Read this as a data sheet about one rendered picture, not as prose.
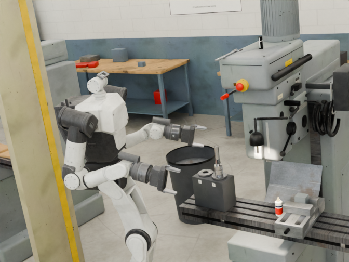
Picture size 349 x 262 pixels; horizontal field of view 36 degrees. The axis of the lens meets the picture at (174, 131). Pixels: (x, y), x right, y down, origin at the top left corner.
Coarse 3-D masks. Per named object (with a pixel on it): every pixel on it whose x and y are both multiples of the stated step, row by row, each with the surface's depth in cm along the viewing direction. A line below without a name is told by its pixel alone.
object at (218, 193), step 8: (192, 176) 315; (200, 176) 312; (208, 176) 311; (216, 176) 307; (224, 176) 306; (232, 176) 308; (200, 184) 312; (208, 184) 308; (216, 184) 304; (224, 184) 303; (232, 184) 309; (200, 192) 314; (208, 192) 310; (216, 192) 306; (224, 192) 304; (232, 192) 310; (200, 200) 316; (208, 200) 312; (216, 200) 308; (224, 200) 305; (232, 200) 311; (216, 208) 310; (224, 208) 306
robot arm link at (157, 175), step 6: (138, 168) 236; (144, 168) 235; (150, 168) 237; (156, 168) 235; (162, 168) 233; (138, 174) 235; (144, 174) 235; (150, 174) 235; (156, 174) 235; (162, 174) 233; (138, 180) 238; (144, 180) 236; (150, 180) 236; (156, 180) 235; (162, 180) 234; (156, 186) 236; (162, 186) 235
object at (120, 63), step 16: (80, 64) 843; (96, 64) 829; (112, 64) 831; (128, 64) 815; (144, 64) 784; (160, 64) 783; (176, 64) 770; (160, 80) 748; (160, 96) 758; (128, 112) 806; (144, 112) 791; (160, 112) 780; (192, 112) 822; (224, 112) 706; (240, 112) 732
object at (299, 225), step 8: (312, 200) 285; (320, 200) 292; (320, 208) 290; (280, 216) 280; (288, 216) 279; (296, 216) 278; (304, 216) 277; (312, 216) 279; (280, 224) 273; (288, 224) 272; (296, 224) 271; (304, 224) 270; (312, 224) 280; (280, 232) 275; (288, 232) 272; (296, 232) 270; (304, 232) 270
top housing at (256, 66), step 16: (256, 48) 271; (272, 48) 266; (288, 48) 266; (224, 64) 259; (240, 64) 254; (256, 64) 250; (272, 64) 251; (288, 64) 267; (224, 80) 262; (256, 80) 252; (272, 80) 253
